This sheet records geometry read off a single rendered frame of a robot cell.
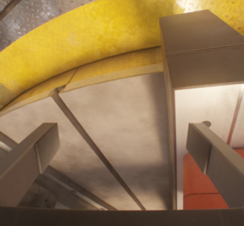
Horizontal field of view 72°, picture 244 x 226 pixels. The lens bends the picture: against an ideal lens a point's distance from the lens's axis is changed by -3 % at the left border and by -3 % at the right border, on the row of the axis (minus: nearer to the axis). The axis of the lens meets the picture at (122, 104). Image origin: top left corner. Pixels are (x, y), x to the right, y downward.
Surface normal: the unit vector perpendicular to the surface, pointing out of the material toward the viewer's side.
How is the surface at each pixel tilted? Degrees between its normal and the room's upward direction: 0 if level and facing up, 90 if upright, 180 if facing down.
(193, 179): 98
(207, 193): 98
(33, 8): 0
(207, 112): 0
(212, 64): 90
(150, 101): 0
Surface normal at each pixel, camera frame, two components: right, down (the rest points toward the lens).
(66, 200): 0.73, -0.15
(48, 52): -0.12, 0.63
